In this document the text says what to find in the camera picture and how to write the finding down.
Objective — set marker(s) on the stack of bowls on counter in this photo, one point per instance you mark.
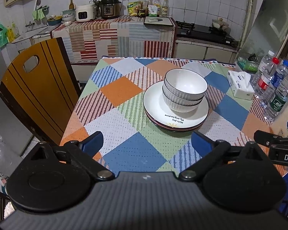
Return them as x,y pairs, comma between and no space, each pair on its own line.
68,15

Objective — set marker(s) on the striped counter cloth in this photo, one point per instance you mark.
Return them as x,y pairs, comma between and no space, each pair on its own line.
105,38

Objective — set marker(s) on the green plastic bag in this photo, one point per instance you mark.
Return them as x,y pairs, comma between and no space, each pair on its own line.
1,33

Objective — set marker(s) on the green plastic basket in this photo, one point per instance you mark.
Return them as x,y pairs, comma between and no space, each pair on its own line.
244,63

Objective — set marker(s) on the yellow green food packet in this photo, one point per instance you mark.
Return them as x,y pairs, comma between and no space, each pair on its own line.
133,6

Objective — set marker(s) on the cream cooking pot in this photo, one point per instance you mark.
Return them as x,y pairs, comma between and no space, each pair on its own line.
220,24

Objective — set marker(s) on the red label water bottle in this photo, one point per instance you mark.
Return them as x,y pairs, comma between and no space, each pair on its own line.
264,81

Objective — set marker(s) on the bunny carrot print plate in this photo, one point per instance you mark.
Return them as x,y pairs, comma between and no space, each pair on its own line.
172,129

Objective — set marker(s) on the black gas stove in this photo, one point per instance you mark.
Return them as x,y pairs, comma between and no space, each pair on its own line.
204,32

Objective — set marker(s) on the yellow wooden chair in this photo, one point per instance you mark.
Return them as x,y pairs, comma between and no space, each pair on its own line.
38,91

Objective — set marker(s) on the black object in basket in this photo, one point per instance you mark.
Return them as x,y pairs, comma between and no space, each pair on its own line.
253,57

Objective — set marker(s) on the white kitchen cabinet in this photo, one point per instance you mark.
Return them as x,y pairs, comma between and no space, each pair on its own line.
201,50

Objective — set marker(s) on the white plate with black rim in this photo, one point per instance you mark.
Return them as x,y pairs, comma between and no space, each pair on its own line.
153,105

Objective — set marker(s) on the green label water bottle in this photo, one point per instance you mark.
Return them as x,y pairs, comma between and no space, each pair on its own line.
278,103

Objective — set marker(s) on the green cloth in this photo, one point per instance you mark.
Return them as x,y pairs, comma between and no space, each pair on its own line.
39,14

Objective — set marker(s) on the white label water bottle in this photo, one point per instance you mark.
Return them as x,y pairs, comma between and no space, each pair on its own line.
262,64

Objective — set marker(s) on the white rice cooker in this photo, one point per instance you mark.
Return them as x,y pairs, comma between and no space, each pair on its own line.
85,13

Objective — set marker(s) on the colourful patchwork tablecloth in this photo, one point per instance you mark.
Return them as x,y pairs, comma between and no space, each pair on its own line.
124,115

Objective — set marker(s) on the white tissue pack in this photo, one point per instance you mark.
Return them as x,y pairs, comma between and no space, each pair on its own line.
238,85

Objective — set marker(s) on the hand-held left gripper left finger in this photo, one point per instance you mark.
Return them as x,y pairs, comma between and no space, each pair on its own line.
93,142

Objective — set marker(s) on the metal sheet panel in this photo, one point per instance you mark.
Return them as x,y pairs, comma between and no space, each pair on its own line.
266,26

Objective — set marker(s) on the dark sauce bottle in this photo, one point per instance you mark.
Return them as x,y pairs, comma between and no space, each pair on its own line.
141,7

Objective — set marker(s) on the white cutting board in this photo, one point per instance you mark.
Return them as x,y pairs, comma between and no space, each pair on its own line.
158,20

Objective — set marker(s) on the yellow oil bottle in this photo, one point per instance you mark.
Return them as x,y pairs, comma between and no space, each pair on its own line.
165,7
150,4
156,4

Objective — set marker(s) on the blue label water bottle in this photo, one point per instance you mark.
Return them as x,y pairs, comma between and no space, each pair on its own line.
277,81

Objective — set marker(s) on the black pressure cooker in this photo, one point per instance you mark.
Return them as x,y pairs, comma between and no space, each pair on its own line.
109,7

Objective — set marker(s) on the white ribbed bowl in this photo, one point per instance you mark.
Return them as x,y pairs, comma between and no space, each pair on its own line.
186,81
180,109
180,102

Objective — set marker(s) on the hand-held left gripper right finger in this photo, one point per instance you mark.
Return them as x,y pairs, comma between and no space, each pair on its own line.
201,141

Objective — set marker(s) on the blue dish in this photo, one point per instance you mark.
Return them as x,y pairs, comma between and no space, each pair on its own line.
54,20

